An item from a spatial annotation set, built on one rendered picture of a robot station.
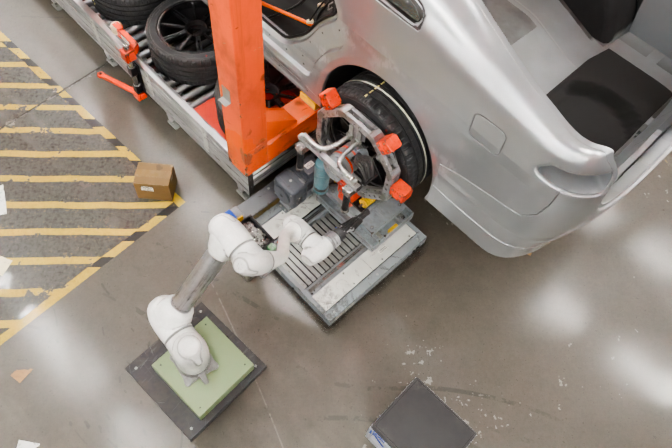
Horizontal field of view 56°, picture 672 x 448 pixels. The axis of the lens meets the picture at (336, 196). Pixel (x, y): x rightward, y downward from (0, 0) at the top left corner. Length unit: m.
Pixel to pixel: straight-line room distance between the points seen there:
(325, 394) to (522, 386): 1.11
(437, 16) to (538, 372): 2.16
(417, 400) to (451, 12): 1.85
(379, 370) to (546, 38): 2.12
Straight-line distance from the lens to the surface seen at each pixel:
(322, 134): 3.40
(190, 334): 3.05
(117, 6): 4.71
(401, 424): 3.27
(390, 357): 3.71
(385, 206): 3.85
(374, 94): 3.10
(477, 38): 2.61
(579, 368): 4.00
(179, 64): 4.21
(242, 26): 2.75
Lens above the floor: 3.49
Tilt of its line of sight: 58 degrees down
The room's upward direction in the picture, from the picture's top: 7 degrees clockwise
